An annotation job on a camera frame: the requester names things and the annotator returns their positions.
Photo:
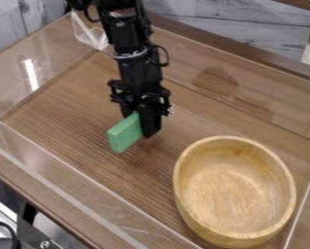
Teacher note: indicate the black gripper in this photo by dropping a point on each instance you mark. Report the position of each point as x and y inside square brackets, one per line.
[138, 91]

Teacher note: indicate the green rectangular block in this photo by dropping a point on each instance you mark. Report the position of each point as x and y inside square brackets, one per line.
[125, 133]

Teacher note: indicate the brown wooden bowl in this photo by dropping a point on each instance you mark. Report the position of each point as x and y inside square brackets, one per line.
[235, 191]

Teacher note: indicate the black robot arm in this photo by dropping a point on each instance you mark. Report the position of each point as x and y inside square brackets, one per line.
[126, 24]

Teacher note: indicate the clear acrylic tray walls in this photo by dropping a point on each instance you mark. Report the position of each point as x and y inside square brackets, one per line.
[113, 198]

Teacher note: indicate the clear acrylic corner bracket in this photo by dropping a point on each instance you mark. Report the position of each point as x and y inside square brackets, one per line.
[93, 37]

